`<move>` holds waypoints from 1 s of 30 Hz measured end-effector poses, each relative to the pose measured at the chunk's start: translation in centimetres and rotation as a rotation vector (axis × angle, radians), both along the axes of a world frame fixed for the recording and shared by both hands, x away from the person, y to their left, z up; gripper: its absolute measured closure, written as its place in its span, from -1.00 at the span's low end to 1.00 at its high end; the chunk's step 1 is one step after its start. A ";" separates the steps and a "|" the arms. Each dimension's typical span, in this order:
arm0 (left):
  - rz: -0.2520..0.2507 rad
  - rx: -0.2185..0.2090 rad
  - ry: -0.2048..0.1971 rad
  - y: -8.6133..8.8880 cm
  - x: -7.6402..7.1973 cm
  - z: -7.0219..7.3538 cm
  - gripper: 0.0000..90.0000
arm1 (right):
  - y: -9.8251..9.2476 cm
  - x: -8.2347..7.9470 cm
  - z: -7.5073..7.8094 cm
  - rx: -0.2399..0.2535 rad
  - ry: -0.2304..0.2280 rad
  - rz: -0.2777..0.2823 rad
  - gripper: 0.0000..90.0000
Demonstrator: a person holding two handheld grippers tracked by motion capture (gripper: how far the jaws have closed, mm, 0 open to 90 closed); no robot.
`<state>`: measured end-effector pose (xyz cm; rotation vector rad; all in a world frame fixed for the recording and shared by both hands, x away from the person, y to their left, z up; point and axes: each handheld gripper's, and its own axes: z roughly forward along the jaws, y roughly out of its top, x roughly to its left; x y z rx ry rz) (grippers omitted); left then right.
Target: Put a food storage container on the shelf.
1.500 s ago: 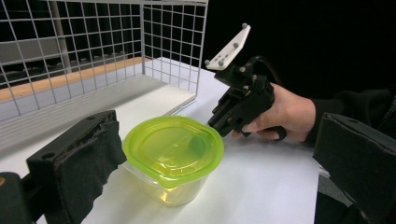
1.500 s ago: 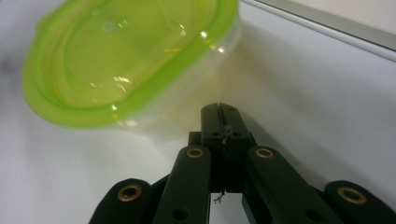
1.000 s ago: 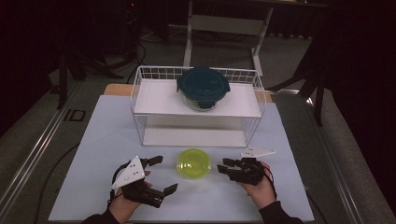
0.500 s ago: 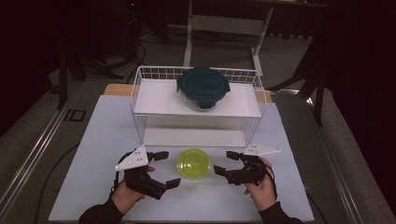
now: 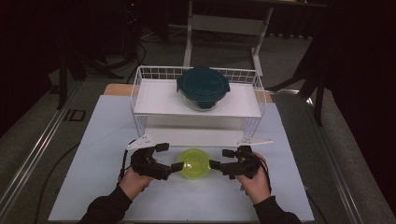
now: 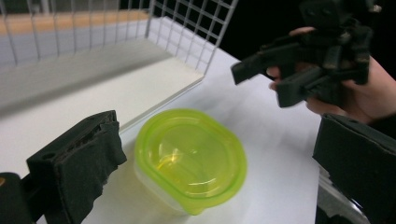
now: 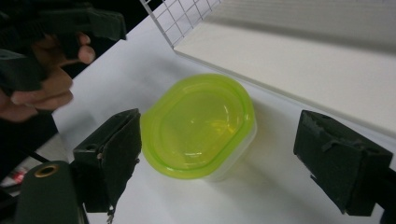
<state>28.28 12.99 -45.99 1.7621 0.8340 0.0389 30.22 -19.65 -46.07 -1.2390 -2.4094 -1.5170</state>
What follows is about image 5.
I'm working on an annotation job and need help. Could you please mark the white wire shelf rack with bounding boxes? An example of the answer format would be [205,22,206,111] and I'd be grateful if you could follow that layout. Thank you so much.
[126,64,274,148]

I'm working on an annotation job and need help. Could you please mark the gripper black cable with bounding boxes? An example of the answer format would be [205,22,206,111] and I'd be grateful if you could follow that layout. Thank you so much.
[255,152,273,194]
[117,140,138,183]

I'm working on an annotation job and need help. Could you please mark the black floor cable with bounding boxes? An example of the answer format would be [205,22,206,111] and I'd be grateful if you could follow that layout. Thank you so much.
[32,141,82,224]

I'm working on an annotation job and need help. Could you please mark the bundle of black cables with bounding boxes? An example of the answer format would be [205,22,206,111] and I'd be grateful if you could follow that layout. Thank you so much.
[74,40,148,82]

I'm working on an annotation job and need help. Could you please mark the metal floor rail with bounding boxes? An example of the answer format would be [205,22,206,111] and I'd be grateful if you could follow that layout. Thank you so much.
[306,96,367,224]
[0,80,82,216]

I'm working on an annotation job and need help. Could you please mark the light blue table mat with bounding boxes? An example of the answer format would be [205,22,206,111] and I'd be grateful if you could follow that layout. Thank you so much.
[48,94,316,222]

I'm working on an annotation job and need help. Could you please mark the white metal desk frame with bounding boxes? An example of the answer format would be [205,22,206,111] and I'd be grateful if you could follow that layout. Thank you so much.
[182,0,275,76]

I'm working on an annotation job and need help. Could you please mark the black stand legs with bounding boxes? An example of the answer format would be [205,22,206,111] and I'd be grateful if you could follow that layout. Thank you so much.
[267,31,328,127]

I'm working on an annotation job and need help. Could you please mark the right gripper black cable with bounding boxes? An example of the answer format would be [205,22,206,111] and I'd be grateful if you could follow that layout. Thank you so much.
[255,152,273,194]

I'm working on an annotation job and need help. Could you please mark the black metal stand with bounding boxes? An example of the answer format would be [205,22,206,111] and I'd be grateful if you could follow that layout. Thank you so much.
[55,52,82,110]

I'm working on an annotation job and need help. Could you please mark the person's right hand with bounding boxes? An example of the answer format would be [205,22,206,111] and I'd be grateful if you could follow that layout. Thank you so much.
[235,152,272,205]

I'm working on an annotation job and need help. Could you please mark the glass container with blue lid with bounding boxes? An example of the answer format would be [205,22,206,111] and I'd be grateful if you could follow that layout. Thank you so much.
[176,66,232,112]

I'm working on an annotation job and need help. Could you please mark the green plastic container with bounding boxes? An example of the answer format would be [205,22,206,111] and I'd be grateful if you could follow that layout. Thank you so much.
[177,147,211,180]

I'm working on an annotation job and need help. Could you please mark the person's left hand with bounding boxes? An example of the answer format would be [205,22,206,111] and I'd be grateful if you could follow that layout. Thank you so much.
[119,167,153,201]

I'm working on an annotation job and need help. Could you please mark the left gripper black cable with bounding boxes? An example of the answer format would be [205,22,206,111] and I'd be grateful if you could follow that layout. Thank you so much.
[117,140,138,183]

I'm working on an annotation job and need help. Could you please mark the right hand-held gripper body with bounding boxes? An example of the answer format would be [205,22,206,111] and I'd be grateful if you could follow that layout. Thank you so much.
[219,145,262,181]

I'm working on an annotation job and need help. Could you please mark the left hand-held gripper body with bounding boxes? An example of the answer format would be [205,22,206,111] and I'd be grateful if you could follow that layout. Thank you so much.
[130,147,173,181]

